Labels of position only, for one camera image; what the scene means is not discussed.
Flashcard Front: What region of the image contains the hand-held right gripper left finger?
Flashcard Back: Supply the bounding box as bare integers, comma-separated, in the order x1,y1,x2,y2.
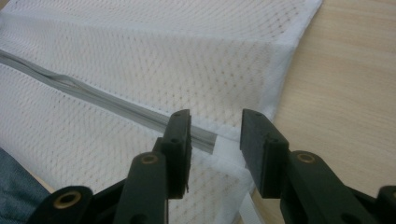
152,108,193,201

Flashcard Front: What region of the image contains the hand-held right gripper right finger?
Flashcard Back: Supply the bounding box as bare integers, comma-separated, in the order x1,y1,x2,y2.
239,108,290,200

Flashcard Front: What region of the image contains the white mesh laundry bag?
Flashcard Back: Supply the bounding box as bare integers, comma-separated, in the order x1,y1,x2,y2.
0,0,323,224

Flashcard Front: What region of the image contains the blue-grey cloth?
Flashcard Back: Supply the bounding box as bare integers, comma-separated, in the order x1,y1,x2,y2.
0,147,51,224

